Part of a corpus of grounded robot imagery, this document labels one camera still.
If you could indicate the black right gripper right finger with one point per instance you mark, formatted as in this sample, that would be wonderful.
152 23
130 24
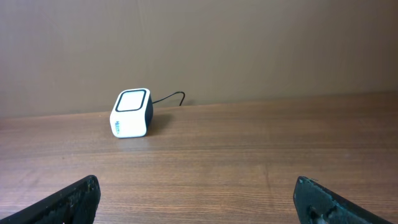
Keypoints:
316 204

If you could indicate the white barcode scanner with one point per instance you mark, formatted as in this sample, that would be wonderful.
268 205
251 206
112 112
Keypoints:
132 113

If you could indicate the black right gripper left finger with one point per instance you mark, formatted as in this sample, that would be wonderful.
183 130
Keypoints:
76 203

